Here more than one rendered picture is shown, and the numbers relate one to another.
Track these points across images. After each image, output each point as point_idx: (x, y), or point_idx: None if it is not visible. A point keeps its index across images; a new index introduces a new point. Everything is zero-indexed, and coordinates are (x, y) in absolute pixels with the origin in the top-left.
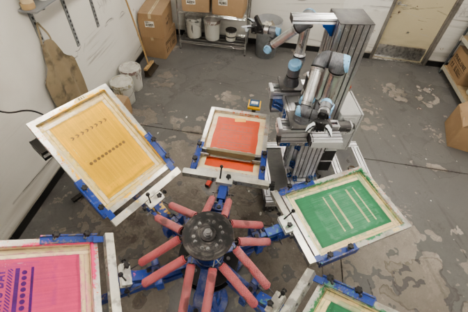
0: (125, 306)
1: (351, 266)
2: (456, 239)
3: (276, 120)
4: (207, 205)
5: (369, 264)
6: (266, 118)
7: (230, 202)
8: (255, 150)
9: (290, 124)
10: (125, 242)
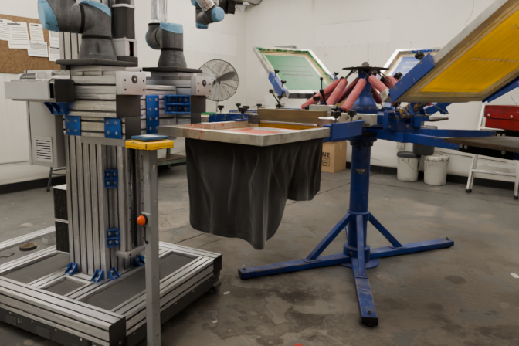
0: (475, 280)
1: (174, 238)
2: (42, 222)
3: (196, 82)
4: (355, 88)
5: None
6: (174, 125)
7: (326, 101)
8: (241, 129)
9: (196, 69)
10: (502, 331)
